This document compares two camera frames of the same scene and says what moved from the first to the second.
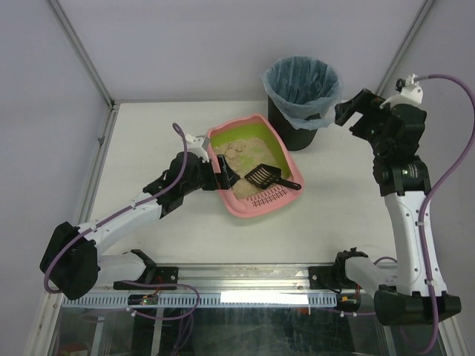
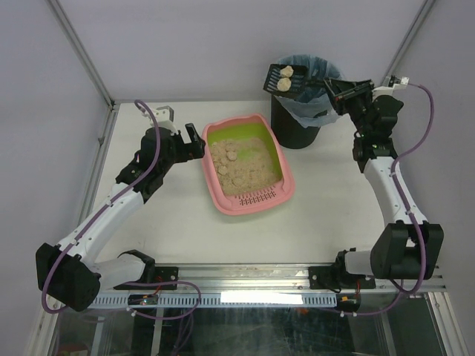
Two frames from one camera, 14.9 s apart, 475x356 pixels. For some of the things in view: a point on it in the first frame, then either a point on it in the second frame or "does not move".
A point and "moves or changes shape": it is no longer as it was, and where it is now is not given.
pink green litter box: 246,142 moves or changes shape
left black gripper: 216,176 → 187,147
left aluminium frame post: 89,63 does not move
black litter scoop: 264,175 → 299,81
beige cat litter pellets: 246,155 does not move
